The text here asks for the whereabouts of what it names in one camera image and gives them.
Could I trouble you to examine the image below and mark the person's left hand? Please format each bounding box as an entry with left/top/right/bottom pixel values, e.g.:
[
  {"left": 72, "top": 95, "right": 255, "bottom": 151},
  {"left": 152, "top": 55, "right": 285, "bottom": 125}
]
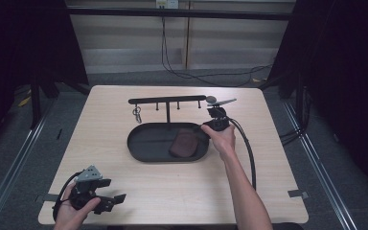
[{"left": 53, "top": 183, "right": 102, "bottom": 230}]

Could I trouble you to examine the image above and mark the yellow scrap on floor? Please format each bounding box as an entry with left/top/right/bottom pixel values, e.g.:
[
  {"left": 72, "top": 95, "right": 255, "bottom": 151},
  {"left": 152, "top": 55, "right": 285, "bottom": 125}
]
[{"left": 17, "top": 95, "right": 32, "bottom": 108}]

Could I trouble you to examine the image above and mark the white wall socket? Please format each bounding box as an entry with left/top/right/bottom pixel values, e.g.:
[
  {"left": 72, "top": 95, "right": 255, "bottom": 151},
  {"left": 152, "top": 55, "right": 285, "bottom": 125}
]
[{"left": 155, "top": 0, "right": 180, "bottom": 10}]

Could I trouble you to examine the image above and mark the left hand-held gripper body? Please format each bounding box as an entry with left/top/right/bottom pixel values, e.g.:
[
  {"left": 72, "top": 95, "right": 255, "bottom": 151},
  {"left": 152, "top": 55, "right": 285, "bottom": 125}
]
[{"left": 70, "top": 164, "right": 104, "bottom": 211}]

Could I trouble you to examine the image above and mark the dark curtain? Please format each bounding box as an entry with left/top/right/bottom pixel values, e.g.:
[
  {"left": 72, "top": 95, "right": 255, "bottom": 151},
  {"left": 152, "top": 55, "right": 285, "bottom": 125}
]
[
  {"left": 266, "top": 0, "right": 368, "bottom": 199},
  {"left": 0, "top": 0, "right": 89, "bottom": 154}
]

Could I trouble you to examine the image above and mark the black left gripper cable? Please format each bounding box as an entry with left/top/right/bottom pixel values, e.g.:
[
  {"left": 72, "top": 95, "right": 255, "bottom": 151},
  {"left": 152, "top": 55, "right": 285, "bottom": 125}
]
[{"left": 52, "top": 171, "right": 82, "bottom": 221}]

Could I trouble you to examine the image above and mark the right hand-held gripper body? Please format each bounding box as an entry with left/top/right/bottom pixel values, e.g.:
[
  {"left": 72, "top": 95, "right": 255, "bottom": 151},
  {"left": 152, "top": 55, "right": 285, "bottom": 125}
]
[{"left": 203, "top": 98, "right": 238, "bottom": 131}]

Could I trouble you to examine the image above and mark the black horizontal frame bar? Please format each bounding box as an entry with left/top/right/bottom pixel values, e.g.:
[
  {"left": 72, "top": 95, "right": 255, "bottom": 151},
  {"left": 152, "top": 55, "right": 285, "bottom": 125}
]
[{"left": 66, "top": 7, "right": 296, "bottom": 22}]

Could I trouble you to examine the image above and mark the black stand post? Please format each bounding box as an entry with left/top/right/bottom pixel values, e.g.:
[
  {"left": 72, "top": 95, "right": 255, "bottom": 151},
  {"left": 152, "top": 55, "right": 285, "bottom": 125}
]
[
  {"left": 29, "top": 74, "right": 43, "bottom": 129},
  {"left": 294, "top": 73, "right": 305, "bottom": 129}
]

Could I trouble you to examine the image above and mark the brown pouch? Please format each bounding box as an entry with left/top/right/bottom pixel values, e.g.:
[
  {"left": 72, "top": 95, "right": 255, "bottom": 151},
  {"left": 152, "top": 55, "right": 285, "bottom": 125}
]
[{"left": 168, "top": 127, "right": 201, "bottom": 159}]

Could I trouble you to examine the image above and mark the black key rack with tray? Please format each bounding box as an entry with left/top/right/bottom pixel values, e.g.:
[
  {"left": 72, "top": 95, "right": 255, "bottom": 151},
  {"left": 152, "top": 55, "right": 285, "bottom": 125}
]
[{"left": 126, "top": 94, "right": 219, "bottom": 163}]

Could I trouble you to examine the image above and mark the person's right hand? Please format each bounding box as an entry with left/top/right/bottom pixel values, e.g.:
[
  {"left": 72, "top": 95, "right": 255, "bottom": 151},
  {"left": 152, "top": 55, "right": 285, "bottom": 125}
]
[{"left": 200, "top": 124, "right": 237, "bottom": 160}]

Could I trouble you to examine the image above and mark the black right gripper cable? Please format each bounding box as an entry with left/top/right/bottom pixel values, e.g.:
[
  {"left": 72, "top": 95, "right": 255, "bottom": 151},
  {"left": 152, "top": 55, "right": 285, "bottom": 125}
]
[{"left": 228, "top": 118, "right": 258, "bottom": 192}]

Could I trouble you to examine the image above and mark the metal floor rail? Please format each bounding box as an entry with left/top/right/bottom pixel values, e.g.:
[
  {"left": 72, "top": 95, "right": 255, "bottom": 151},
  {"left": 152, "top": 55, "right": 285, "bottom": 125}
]
[
  {"left": 281, "top": 99, "right": 359, "bottom": 230},
  {"left": 0, "top": 104, "right": 56, "bottom": 230}
]

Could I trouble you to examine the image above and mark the grey tape strip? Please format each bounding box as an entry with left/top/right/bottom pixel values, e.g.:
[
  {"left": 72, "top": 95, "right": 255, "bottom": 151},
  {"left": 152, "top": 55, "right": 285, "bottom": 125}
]
[
  {"left": 34, "top": 193, "right": 58, "bottom": 204},
  {"left": 287, "top": 189, "right": 310, "bottom": 199}
]

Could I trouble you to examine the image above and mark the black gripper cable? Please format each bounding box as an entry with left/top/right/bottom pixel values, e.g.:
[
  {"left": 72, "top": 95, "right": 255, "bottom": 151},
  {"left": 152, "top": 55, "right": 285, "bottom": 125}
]
[
  {"left": 52, "top": 171, "right": 82, "bottom": 221},
  {"left": 228, "top": 118, "right": 258, "bottom": 192}
]

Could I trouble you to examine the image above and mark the black cable bundle on floor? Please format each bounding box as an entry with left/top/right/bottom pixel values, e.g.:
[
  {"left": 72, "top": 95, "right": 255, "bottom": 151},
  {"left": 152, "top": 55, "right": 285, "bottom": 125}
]
[{"left": 279, "top": 126, "right": 305, "bottom": 147}]

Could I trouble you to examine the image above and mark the silver carabiner keyring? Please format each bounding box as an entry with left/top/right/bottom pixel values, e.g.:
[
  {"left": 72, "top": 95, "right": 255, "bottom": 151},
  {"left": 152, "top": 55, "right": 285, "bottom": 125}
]
[{"left": 132, "top": 104, "right": 143, "bottom": 125}]

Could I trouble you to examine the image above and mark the black cable on wall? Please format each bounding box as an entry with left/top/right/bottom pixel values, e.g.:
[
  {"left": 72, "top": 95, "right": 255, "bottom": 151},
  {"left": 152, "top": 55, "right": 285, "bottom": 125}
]
[{"left": 160, "top": 15, "right": 273, "bottom": 88}]

